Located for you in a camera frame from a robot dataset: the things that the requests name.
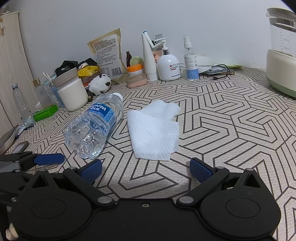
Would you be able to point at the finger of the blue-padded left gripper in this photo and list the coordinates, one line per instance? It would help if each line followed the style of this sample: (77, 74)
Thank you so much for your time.
(47, 159)

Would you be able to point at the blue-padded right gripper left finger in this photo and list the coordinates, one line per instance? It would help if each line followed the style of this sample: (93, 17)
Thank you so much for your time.
(82, 179)

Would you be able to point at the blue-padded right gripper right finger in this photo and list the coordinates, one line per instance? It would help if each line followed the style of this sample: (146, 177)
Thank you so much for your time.
(209, 178)

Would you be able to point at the clear Aquafina water bottle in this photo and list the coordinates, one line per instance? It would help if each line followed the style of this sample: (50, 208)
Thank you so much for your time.
(86, 135)

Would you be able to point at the white paper towel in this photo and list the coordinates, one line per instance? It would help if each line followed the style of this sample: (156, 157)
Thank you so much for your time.
(153, 133)

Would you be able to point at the smartphone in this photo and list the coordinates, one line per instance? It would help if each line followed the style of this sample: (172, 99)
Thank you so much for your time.
(21, 147)

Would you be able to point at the silver laptop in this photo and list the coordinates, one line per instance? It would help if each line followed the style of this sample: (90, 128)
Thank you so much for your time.
(7, 140)

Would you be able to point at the upright empty plastic bottle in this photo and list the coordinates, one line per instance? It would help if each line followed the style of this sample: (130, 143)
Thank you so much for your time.
(22, 107)

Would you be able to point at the green small box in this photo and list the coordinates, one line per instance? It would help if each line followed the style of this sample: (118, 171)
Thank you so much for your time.
(45, 113)

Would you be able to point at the perfume bottle gold cap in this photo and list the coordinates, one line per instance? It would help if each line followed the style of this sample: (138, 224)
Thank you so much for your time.
(41, 94)

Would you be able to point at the white cylindrical cup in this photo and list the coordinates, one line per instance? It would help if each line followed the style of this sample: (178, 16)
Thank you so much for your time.
(73, 95)

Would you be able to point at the small panda plush toy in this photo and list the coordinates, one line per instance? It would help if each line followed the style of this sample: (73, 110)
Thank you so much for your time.
(98, 85)

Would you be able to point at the white wooden cabinet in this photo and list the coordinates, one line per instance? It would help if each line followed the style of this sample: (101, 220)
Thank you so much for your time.
(14, 69)

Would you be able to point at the beige collapsible cup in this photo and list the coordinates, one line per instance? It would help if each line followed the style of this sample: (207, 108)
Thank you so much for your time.
(65, 78)

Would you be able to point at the black hair brush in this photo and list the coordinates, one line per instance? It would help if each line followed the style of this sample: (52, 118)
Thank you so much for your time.
(65, 66)

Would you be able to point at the yellow snack packet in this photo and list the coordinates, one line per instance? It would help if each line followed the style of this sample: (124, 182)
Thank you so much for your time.
(88, 71)

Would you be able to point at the pink cosmetic jar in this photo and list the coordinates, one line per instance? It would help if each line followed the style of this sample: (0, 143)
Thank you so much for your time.
(136, 80)

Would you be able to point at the white face mask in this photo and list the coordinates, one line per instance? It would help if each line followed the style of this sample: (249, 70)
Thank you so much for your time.
(205, 63)

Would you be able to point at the white pump lotion bottle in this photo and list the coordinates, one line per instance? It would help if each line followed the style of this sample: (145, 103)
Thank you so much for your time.
(168, 65)

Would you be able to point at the orange lid jar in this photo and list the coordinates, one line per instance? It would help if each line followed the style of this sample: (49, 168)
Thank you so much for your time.
(135, 69)

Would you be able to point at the clear spray bottle blue label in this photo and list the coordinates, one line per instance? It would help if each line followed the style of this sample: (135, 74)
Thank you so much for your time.
(190, 60)

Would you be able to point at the green round compact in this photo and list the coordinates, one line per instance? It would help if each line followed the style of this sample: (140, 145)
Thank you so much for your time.
(136, 60)

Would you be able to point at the brown small dropper bottle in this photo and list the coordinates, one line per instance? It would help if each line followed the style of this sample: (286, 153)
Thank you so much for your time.
(128, 58)

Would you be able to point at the white cosmetic tube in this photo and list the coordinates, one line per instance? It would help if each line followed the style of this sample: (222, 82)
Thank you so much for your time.
(149, 61)

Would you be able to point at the kraft paper food pouch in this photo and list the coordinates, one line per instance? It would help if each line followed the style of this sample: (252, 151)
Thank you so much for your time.
(107, 52)

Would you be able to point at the glass electric kettle green base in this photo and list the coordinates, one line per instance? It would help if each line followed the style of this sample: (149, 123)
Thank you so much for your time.
(280, 59)

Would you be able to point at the pink cup with toothbrushes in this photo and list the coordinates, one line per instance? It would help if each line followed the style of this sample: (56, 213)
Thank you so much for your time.
(157, 49)

